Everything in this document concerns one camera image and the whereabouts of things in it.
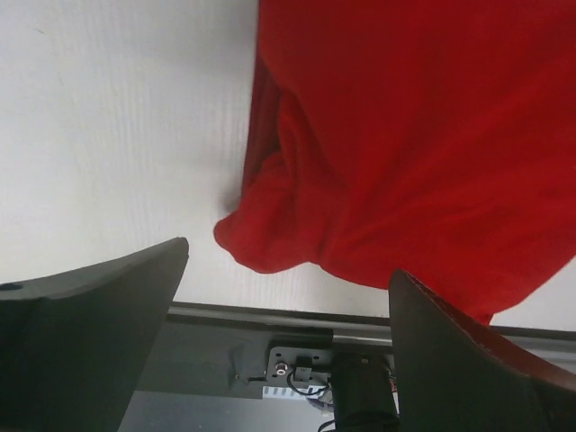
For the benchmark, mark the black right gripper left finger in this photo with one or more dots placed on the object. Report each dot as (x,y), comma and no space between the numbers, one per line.
(74,345)

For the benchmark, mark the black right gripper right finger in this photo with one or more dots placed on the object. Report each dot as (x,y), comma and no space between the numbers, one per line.
(454,374)

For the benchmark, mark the red t-shirt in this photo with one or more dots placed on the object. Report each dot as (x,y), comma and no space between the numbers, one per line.
(436,137)

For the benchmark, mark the aluminium table edge rail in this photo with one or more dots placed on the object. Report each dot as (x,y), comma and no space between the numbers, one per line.
(370,330)

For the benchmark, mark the black robot base mount plate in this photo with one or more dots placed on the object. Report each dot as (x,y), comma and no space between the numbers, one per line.
(215,358)

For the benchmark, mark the white slotted cable duct right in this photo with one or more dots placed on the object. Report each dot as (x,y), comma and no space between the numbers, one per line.
(289,394)

